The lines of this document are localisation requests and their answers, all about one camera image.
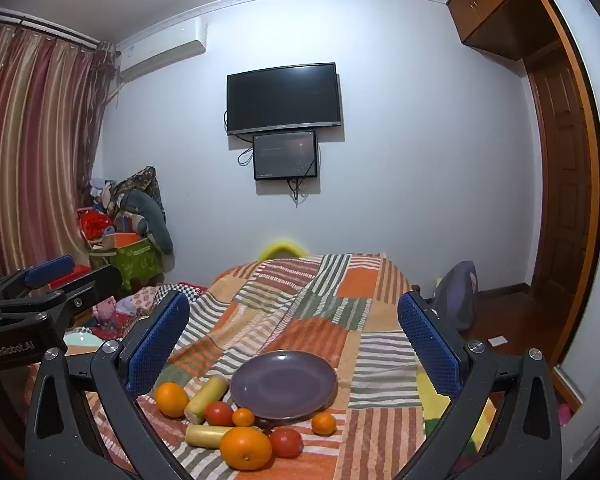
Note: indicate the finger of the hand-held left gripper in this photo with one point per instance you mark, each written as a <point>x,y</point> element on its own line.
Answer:
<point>92,280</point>
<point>50,267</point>

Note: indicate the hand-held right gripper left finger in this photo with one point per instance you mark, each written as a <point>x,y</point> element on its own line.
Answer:
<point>157,345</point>

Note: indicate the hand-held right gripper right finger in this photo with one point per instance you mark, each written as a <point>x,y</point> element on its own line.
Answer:
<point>430,345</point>

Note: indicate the large orange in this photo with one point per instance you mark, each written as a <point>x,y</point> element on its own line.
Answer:
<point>245,447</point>
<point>171,399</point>

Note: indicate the red tomato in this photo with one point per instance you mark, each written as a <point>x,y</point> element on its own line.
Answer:
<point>219,412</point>
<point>286,442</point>

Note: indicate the small mandarin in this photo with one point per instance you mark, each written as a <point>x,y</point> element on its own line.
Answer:
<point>324,423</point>
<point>243,417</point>

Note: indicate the purple plate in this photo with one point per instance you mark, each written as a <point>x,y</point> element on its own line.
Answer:
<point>285,385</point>

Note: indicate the floral cloth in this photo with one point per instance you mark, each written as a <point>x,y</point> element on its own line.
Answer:
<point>130,304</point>

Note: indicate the green storage box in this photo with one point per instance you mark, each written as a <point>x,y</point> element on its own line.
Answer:
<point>140,262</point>

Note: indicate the orange box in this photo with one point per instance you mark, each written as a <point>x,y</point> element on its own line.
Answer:
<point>122,239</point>

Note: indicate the red bag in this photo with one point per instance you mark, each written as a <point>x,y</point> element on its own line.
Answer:
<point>95,225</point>

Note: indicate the grey purple backpack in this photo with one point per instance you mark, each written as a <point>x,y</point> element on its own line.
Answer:
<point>457,295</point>

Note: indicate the checkered cloth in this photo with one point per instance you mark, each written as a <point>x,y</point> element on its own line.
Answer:
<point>185,291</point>

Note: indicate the light blue bowl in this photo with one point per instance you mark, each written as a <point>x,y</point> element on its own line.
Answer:
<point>82,344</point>

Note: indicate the yellow bed sheet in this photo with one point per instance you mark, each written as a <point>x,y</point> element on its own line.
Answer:
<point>432,412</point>

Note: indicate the white paper sheet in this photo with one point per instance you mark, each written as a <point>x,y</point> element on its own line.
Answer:
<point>497,340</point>

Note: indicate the grey plush toy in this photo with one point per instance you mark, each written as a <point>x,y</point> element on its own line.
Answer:
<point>152,220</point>

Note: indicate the dark patterned cushion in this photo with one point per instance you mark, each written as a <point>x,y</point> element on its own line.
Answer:
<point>140,180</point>

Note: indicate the striped red curtain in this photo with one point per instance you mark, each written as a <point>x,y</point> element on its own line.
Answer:
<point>30,150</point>

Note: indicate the striped patchwork blanket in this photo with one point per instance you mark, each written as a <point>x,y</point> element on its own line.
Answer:
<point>305,310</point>

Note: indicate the pink object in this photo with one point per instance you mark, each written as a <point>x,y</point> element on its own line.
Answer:
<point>565,415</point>

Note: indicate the yellow hoop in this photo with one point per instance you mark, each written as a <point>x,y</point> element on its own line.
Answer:
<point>281,247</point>

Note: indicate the brown wooden door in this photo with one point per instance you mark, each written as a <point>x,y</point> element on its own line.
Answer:
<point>562,185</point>

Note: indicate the white air conditioner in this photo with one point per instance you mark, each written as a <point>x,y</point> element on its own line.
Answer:
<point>160,50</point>

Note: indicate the curtain rod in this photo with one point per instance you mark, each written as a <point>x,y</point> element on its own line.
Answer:
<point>45,27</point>

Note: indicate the wooden overhead cabinet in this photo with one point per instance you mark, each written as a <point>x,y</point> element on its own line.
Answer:
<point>490,5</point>

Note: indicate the small black wall monitor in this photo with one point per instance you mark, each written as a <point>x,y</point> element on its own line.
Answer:
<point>285,155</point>

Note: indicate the black wall television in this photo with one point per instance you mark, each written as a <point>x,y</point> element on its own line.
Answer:
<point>284,97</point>

